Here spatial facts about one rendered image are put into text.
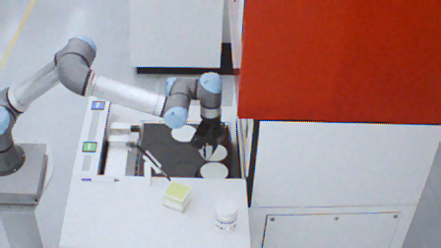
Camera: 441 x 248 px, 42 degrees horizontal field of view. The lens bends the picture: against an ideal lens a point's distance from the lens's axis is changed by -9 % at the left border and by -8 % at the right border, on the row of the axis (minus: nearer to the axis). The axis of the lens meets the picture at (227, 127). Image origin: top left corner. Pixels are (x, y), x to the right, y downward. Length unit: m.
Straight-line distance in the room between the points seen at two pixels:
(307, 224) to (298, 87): 0.65
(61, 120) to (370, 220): 2.31
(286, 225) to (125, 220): 0.67
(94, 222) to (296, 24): 0.91
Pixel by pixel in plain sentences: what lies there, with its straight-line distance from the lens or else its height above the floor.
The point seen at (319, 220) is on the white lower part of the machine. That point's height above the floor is 0.74.
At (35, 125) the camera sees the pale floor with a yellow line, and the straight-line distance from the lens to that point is 4.07.
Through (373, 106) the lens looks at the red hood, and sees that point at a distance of 2.07.
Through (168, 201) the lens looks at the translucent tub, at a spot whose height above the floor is 1.01.
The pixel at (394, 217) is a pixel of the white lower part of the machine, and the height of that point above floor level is 0.75.
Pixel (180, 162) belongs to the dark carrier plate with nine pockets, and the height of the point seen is 0.90.
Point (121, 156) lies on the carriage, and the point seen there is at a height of 0.88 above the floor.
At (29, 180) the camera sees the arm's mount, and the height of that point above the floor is 0.88.
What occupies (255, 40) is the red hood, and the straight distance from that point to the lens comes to 1.87.
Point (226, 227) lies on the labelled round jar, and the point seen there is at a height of 1.00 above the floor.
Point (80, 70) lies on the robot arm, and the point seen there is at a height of 1.35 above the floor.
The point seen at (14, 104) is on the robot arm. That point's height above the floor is 1.11.
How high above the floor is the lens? 2.47
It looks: 39 degrees down
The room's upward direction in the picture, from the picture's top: 4 degrees clockwise
